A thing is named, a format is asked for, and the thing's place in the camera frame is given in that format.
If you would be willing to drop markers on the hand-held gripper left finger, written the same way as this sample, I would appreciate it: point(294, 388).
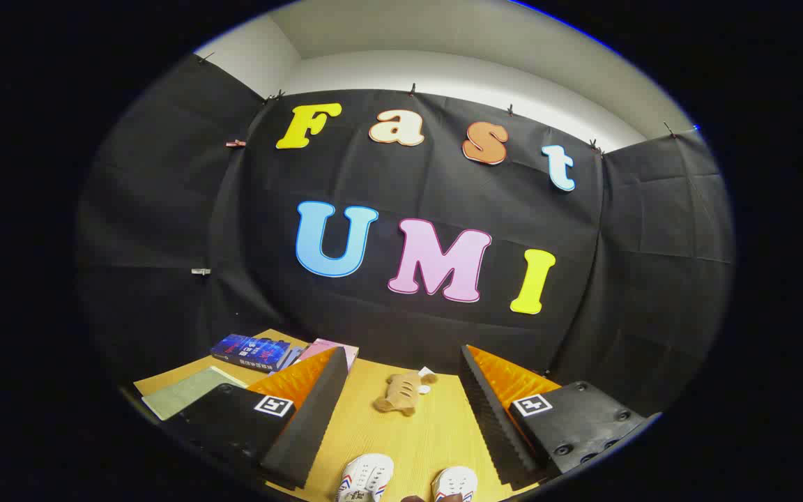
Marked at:
point(307, 425)

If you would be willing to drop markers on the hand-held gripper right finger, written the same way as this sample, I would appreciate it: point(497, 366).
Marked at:
point(488, 418)

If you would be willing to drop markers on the white striped shoe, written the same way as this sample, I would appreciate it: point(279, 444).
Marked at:
point(368, 474)
point(456, 481)

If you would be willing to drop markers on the pale yellow fabric storage box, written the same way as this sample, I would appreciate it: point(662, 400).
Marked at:
point(185, 394)

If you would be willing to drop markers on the lavender book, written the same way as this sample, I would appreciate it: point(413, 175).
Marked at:
point(295, 355)

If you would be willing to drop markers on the pink cover book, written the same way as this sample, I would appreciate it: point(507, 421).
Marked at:
point(325, 346)

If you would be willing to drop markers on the dark blue book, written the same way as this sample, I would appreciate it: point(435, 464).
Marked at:
point(251, 352)

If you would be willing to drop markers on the brown plush toy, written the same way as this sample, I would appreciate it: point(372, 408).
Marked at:
point(398, 394)

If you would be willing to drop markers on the black backdrop cloth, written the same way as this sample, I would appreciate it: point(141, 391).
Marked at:
point(443, 188)

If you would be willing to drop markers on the pink clip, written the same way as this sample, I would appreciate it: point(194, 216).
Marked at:
point(235, 143)

